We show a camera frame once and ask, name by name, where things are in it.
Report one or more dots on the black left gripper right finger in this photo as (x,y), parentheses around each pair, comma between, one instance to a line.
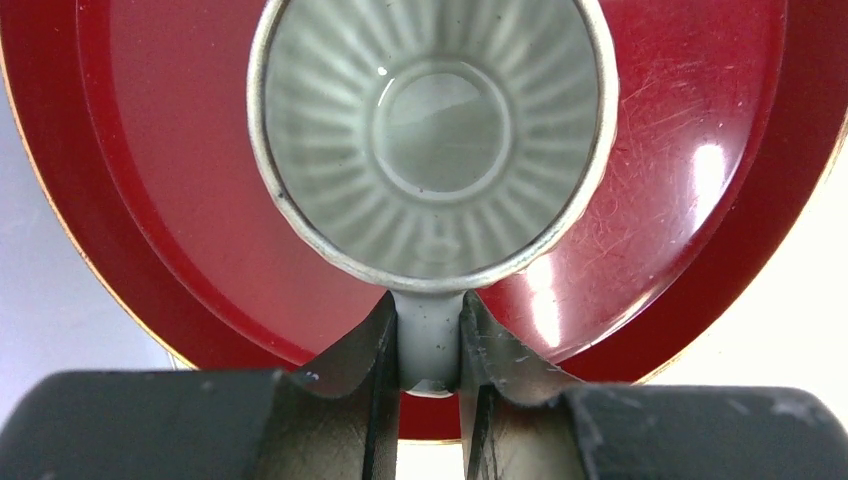
(524,418)

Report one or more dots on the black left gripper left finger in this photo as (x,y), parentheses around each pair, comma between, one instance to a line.
(337,417)

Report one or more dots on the grey ribbed cup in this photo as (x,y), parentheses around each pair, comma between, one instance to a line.
(432,147)

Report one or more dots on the dark red round tray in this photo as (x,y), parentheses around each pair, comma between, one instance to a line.
(134,118)

